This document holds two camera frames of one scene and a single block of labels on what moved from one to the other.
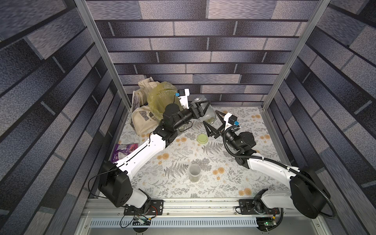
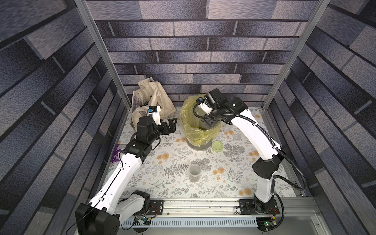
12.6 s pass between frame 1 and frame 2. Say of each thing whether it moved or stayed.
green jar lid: moved
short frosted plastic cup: stayed
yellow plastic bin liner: moved
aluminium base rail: stayed
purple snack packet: stayed
